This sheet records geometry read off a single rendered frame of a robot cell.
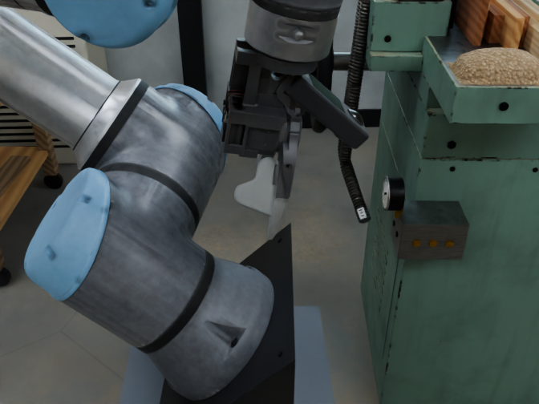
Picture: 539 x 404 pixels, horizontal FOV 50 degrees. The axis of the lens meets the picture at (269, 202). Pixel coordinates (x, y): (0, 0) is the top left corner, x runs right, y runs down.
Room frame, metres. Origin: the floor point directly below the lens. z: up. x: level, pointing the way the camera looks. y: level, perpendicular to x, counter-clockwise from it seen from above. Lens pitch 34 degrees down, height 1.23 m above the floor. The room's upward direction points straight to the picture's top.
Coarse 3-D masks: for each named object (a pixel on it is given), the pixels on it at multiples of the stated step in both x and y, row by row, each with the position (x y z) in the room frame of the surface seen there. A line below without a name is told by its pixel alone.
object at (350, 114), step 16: (304, 80) 0.57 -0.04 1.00; (304, 96) 0.57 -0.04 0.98; (320, 96) 0.57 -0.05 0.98; (336, 96) 0.62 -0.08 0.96; (320, 112) 0.57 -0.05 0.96; (336, 112) 0.58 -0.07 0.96; (352, 112) 0.60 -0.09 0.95; (336, 128) 0.58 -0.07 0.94; (352, 128) 0.58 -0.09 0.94; (352, 144) 0.58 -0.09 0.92
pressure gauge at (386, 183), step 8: (392, 176) 0.89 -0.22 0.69; (384, 184) 0.90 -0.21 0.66; (392, 184) 0.87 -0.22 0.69; (400, 184) 0.87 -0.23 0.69; (392, 192) 0.85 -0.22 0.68; (400, 192) 0.85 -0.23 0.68; (384, 200) 0.89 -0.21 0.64; (392, 200) 0.85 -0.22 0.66; (400, 200) 0.85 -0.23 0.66; (384, 208) 0.87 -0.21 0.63; (392, 208) 0.85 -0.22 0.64; (400, 208) 0.85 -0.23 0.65
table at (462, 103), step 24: (432, 48) 0.96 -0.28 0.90; (456, 48) 0.96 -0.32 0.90; (480, 48) 0.96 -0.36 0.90; (432, 72) 0.93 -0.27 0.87; (456, 96) 0.79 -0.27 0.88; (480, 96) 0.79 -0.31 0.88; (504, 96) 0.79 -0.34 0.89; (528, 96) 0.79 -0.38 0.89; (456, 120) 0.79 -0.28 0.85; (480, 120) 0.79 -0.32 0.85; (504, 120) 0.79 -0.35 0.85; (528, 120) 0.79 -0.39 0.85
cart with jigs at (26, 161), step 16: (48, 144) 1.91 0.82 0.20; (0, 160) 1.84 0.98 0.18; (16, 160) 1.80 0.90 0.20; (32, 160) 1.84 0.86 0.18; (48, 160) 1.91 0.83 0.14; (0, 176) 1.69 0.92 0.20; (16, 176) 1.72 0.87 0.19; (32, 176) 1.74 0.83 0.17; (48, 176) 1.92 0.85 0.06; (0, 192) 1.60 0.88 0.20; (16, 192) 1.62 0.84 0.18; (0, 208) 1.53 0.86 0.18; (0, 224) 1.45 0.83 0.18; (0, 256) 1.38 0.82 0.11; (0, 272) 1.36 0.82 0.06
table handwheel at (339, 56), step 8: (328, 56) 1.01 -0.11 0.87; (336, 56) 1.13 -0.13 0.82; (344, 56) 1.13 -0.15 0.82; (320, 64) 1.01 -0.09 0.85; (328, 64) 1.01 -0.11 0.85; (336, 64) 1.12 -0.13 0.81; (344, 64) 1.12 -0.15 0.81; (312, 72) 1.12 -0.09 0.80; (320, 72) 1.00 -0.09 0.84; (328, 72) 1.00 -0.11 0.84; (320, 80) 1.00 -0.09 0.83; (328, 80) 1.00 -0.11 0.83; (328, 88) 1.00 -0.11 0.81; (312, 120) 1.12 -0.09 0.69; (320, 128) 1.04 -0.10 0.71
